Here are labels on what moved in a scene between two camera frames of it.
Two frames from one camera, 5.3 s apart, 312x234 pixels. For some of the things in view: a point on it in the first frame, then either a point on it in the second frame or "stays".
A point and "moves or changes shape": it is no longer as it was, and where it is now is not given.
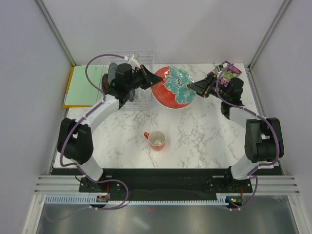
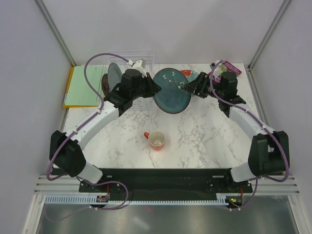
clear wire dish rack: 142,101 stays
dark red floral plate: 105,82 stays
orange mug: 156,139 stays
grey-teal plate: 111,73 stays
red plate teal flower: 172,91 -> 190,75
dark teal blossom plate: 131,94 moves or changes shape
